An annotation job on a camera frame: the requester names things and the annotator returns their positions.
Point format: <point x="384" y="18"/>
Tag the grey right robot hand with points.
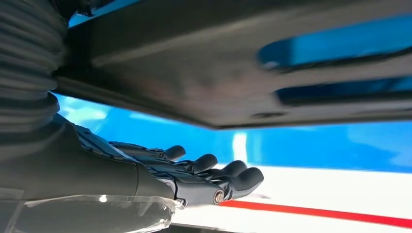
<point x="80" y="173"/>

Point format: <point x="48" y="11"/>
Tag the blue metal shelf rack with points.
<point x="161" y="135"/>

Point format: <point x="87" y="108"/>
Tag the white car with red stripe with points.
<point x="322" y="189"/>

